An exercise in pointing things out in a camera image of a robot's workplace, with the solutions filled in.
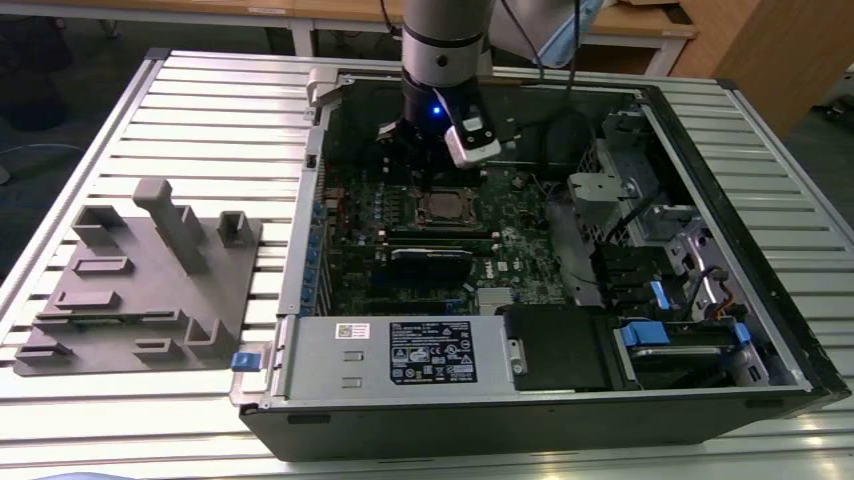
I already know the metal socket cover frame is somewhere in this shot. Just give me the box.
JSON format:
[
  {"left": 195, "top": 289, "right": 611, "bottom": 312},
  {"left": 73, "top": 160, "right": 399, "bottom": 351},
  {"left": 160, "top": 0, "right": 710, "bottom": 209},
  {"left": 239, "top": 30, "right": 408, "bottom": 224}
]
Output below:
[{"left": 414, "top": 188, "right": 479, "bottom": 231}]

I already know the CPU socket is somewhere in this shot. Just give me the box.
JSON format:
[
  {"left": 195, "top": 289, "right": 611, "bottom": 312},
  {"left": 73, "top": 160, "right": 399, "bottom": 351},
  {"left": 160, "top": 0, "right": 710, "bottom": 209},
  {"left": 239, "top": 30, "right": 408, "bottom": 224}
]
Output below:
[{"left": 411, "top": 186, "right": 483, "bottom": 233}]

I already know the grey metal drive cage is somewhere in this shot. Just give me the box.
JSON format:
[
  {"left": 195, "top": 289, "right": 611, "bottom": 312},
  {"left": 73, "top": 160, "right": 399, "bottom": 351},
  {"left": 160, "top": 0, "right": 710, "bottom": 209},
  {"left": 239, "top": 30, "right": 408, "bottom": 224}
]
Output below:
[{"left": 564, "top": 112, "right": 708, "bottom": 306}]

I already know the black graphics card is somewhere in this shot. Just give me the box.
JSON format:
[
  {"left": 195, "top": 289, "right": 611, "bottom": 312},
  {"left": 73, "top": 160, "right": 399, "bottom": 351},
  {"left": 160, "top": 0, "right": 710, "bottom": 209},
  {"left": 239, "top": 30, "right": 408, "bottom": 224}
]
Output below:
[{"left": 388, "top": 246, "right": 476, "bottom": 287}]

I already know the green motherboard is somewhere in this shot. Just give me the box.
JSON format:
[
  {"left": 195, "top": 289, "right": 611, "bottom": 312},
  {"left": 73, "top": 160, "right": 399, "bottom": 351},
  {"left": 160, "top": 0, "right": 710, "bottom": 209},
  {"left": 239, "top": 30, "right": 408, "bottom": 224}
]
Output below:
[{"left": 319, "top": 164, "right": 582, "bottom": 316}]

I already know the silver finned heatsink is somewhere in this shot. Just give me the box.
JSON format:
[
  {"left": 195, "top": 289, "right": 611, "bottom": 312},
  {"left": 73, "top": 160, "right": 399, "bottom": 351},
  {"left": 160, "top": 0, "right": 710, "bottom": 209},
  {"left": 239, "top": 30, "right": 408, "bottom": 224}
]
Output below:
[{"left": 476, "top": 286, "right": 519, "bottom": 306}]

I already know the black rating label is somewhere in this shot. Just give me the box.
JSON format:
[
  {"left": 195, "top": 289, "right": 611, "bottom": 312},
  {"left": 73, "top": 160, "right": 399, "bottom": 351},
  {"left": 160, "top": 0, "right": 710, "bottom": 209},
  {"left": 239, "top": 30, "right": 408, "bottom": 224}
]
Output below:
[{"left": 388, "top": 320, "right": 479, "bottom": 385}]

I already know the silver power supply unit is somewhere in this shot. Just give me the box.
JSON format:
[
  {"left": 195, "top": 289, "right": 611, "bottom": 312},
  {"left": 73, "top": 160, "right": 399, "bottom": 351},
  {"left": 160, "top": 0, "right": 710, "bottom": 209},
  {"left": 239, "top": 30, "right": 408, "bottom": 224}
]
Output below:
[{"left": 265, "top": 314, "right": 528, "bottom": 401}]

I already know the wooden cabinet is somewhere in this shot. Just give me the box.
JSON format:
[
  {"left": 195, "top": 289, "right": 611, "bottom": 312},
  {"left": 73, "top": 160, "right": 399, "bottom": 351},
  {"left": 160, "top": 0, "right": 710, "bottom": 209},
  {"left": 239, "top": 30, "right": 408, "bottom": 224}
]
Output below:
[{"left": 666, "top": 0, "right": 854, "bottom": 139}]

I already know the grey parts rack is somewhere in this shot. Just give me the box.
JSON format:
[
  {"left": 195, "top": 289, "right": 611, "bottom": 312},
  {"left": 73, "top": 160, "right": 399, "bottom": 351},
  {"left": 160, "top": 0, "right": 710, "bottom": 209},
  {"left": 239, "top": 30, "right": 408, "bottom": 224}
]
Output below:
[{"left": 11, "top": 178, "right": 265, "bottom": 377}]

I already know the black grey PC case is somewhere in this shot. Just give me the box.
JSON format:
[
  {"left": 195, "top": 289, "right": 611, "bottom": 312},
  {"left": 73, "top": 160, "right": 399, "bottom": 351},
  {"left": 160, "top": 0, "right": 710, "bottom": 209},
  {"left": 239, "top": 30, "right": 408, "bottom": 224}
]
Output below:
[{"left": 229, "top": 67, "right": 853, "bottom": 464}]

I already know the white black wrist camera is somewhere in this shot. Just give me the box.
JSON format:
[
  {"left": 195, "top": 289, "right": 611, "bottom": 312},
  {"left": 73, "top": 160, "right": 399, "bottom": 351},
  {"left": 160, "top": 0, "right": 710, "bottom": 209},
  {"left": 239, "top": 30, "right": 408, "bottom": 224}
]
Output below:
[{"left": 443, "top": 116, "right": 504, "bottom": 169}]

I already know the grey case handle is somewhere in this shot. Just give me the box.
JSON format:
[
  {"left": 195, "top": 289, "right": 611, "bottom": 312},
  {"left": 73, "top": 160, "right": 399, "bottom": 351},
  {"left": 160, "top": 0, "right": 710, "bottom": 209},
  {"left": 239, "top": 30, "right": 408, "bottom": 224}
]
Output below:
[{"left": 304, "top": 67, "right": 343, "bottom": 109}]

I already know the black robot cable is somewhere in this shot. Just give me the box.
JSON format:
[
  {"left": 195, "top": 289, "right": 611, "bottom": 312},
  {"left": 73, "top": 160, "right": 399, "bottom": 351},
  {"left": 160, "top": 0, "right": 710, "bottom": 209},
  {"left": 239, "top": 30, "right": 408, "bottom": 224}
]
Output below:
[{"left": 499, "top": 0, "right": 586, "bottom": 131}]

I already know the wooden desk white frame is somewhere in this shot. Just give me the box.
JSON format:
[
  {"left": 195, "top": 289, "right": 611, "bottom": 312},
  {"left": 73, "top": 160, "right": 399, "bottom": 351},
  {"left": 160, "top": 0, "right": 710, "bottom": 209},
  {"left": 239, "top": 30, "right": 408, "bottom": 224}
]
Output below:
[
  {"left": 0, "top": 0, "right": 406, "bottom": 59},
  {"left": 586, "top": 0, "right": 702, "bottom": 76}
]

